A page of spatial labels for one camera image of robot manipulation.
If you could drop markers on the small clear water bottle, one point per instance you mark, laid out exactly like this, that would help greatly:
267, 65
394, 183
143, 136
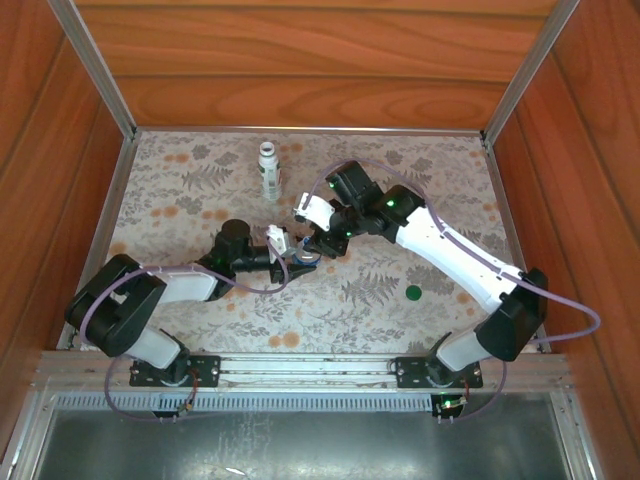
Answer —
304, 260

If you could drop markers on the green bottle cap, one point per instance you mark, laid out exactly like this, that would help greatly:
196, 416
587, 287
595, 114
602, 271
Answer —
413, 292

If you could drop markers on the aluminium frame post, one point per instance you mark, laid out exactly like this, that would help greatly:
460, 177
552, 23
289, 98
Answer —
530, 65
92, 65

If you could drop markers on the floral tablecloth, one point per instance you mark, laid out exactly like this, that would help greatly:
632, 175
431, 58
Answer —
300, 320

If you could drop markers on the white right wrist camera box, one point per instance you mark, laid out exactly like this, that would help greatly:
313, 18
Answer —
315, 210

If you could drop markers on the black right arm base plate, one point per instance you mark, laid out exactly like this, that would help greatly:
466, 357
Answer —
410, 372

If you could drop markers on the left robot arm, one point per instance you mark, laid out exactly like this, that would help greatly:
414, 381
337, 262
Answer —
115, 310

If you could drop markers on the power connector with green light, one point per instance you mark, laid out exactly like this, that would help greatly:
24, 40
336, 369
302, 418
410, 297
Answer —
450, 402

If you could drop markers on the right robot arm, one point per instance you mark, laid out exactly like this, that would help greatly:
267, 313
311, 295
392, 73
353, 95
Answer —
450, 250

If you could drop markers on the aluminium frame crossbar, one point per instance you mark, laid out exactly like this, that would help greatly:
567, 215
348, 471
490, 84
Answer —
310, 130

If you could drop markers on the aluminium table side rail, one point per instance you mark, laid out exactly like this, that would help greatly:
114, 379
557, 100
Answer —
510, 225
105, 225

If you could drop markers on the aluminium mounting rail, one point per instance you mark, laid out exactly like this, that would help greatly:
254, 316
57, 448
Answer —
300, 367

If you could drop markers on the grey metal sheet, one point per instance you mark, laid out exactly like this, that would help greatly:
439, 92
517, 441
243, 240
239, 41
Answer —
300, 445

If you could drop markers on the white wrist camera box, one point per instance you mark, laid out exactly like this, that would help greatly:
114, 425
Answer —
280, 242
315, 210

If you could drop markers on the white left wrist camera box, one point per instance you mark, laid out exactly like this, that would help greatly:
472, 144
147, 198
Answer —
280, 242

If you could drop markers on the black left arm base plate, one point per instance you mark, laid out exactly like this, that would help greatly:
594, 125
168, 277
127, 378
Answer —
205, 370

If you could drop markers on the white plastic drink bottle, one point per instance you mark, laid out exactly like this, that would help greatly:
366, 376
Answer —
270, 172

